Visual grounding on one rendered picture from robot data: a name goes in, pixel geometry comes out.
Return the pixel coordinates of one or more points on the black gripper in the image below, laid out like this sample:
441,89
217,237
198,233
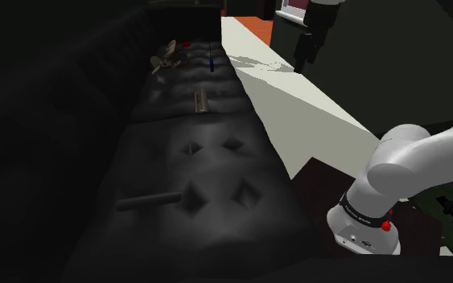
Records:
321,19

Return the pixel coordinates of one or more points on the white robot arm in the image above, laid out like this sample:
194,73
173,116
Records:
371,196

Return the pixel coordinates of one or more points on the white framed window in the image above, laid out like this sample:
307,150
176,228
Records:
293,8

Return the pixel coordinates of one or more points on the blue pen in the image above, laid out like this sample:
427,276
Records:
212,64

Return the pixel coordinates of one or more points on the small red round object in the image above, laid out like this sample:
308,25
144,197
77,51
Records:
186,44

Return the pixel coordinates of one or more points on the beige winged insect toy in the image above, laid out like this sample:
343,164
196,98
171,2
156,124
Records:
169,57

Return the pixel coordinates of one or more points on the black tufted leather sofa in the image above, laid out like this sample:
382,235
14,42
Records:
210,235

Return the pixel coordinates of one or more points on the dark cylindrical rod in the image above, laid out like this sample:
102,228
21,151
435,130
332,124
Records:
147,201

